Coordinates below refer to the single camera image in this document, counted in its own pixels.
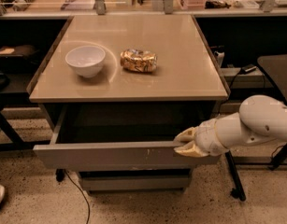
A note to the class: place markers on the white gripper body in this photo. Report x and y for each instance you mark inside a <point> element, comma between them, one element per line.
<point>206,138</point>

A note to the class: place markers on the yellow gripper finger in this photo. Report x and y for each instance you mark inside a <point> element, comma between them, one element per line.
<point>190,149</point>
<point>187,135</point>

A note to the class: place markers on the grey top drawer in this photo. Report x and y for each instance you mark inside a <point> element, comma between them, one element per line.
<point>77,149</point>

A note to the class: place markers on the grey drawer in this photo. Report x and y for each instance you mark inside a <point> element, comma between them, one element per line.
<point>77,149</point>
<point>135,179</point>

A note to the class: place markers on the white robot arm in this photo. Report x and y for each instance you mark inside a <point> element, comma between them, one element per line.
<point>259,119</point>

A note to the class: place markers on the grey drawer cabinet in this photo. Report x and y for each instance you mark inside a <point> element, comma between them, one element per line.
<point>124,106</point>

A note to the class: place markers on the grey bottom drawer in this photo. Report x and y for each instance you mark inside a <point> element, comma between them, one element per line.
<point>135,179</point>

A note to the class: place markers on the black power adapter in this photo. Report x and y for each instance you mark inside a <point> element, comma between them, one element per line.
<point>247,69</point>

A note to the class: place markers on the crushed gold can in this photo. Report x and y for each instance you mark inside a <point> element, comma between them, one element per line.
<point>139,60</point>

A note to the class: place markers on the dark round stool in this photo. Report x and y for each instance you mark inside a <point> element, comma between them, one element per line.
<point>276,68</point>

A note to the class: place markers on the white bowl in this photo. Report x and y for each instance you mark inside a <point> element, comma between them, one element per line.
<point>86,61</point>

